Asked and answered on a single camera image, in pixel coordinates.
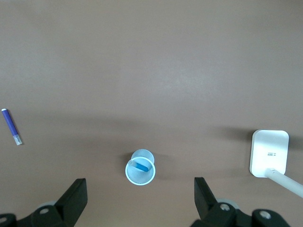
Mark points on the blue marker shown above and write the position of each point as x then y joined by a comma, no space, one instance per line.
142,166

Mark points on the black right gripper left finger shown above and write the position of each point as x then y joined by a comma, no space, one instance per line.
68,205

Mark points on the blue plastic cup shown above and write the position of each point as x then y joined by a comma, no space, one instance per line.
139,177

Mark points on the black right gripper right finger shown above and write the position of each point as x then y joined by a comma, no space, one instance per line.
208,210

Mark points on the purple marker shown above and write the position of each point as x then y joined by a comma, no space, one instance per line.
10,125

